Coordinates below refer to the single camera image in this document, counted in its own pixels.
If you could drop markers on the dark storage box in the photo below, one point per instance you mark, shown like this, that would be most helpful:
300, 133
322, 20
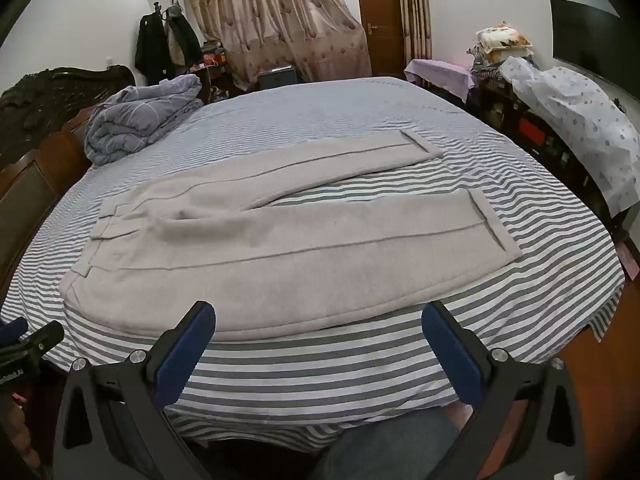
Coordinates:
279, 79

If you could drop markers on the dark wooden headboard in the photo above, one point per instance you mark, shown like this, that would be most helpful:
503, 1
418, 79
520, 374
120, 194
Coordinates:
30, 160

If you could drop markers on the narrow brown curtain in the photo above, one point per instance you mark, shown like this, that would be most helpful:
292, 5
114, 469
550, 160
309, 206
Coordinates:
414, 10

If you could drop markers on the dark hanging jacket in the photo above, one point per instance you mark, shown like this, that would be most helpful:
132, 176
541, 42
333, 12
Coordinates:
185, 35

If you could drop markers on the brown patterned curtain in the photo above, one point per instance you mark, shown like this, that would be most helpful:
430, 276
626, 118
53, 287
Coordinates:
280, 20

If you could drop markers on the person's leg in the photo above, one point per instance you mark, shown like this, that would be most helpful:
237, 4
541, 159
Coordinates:
390, 445

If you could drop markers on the black hanging coat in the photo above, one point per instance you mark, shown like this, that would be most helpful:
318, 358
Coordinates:
150, 47

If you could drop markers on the dark shelf cabinet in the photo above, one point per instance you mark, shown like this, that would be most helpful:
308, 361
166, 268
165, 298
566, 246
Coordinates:
530, 132

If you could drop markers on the floral pillow stack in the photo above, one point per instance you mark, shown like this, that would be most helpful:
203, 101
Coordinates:
502, 40

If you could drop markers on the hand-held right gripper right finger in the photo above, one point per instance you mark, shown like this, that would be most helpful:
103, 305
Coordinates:
452, 357

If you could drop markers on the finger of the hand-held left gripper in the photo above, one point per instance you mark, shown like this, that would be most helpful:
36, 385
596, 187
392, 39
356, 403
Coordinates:
42, 339
12, 329

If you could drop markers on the white fleece towel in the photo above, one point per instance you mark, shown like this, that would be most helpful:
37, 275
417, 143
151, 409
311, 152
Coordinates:
300, 260

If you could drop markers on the white dotted cover cloth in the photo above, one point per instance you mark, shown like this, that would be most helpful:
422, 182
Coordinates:
580, 110

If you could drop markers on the person's left hand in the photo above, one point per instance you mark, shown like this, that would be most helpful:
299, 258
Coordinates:
20, 435

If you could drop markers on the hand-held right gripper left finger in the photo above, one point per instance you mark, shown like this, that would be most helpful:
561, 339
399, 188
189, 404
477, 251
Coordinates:
182, 360

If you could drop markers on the black television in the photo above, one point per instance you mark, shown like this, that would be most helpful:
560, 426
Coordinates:
590, 42

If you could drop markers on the brown wooden door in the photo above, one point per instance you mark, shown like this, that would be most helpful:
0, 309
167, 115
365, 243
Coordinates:
380, 10

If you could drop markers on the cluttered side table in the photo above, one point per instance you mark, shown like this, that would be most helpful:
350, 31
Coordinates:
215, 67

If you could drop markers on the pink purple pillow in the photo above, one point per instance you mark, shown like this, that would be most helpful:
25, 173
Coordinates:
435, 72

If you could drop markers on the folded blue-grey quilt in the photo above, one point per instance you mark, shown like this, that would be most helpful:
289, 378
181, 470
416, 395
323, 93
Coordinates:
135, 115

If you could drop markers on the grey striped bed sheet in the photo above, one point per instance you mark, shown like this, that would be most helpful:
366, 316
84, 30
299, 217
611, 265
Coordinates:
325, 365

